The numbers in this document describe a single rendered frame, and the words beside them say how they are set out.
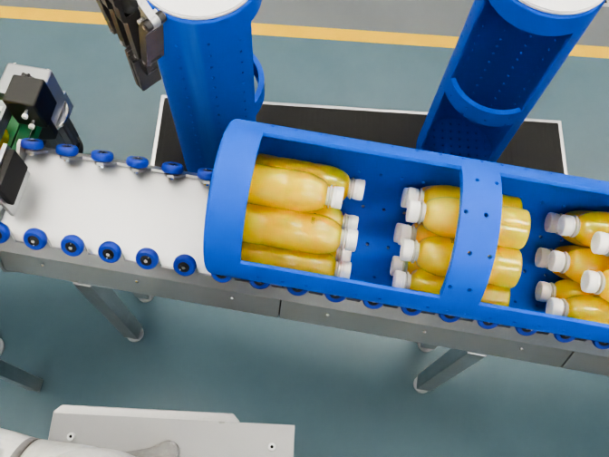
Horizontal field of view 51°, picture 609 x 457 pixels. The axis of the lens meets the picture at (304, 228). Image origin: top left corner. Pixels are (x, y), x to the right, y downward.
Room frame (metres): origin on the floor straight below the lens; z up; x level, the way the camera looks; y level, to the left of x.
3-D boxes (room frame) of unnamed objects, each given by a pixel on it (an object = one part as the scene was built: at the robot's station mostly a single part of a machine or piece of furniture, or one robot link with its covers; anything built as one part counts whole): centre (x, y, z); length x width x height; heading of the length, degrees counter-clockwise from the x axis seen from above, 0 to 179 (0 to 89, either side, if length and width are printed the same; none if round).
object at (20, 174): (0.51, 0.59, 0.99); 0.10 x 0.02 x 0.12; 177
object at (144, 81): (0.46, 0.22, 1.49); 0.03 x 0.01 x 0.07; 140
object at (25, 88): (0.71, 0.62, 0.95); 0.10 x 0.07 x 0.10; 177
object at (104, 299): (0.43, 0.53, 0.31); 0.06 x 0.06 x 0.63; 87
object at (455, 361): (0.38, -0.45, 0.31); 0.06 x 0.06 x 0.63; 87
